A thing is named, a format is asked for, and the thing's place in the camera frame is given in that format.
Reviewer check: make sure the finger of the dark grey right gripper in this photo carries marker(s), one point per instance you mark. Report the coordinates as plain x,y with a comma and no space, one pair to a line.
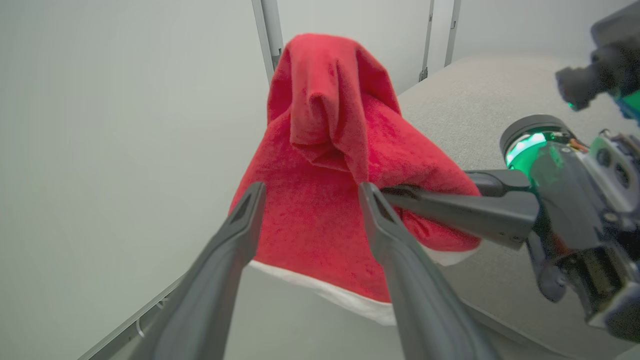
465,212
497,181

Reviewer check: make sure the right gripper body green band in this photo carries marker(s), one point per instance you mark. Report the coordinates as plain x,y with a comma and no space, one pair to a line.
580,215

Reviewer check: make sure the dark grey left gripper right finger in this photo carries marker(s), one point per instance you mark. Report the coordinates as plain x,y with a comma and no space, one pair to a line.
420,295

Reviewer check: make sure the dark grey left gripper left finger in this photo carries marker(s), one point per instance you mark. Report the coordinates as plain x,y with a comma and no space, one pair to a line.
210,280

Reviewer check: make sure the red Santa hat white trim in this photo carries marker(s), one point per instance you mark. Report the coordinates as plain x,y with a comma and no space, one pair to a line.
320,190

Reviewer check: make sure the grey fabric sofa seat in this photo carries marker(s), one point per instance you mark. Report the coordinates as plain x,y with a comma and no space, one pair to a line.
480,115

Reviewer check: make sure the grey metal floor rail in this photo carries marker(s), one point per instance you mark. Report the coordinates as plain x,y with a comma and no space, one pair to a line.
130,325

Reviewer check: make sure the wide grey metal frame post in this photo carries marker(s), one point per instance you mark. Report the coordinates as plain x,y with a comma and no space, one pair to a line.
270,35

